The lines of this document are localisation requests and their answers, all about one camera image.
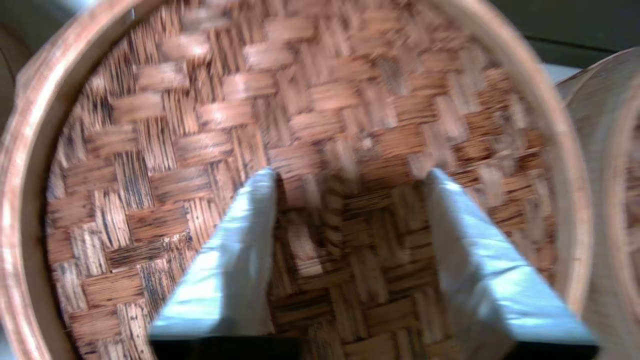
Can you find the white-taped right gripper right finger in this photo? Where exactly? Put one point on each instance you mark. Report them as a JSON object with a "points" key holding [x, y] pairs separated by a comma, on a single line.
{"points": [[490, 290]]}

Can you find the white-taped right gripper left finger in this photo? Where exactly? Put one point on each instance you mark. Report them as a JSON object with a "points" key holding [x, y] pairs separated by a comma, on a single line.
{"points": [[235, 280]]}

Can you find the dark woven bamboo steamer lid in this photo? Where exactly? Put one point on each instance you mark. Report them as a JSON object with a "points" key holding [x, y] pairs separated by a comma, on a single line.
{"points": [[320, 100]]}

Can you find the right bamboo steamer stack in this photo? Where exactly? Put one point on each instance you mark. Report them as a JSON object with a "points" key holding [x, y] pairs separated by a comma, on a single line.
{"points": [[600, 175]]}

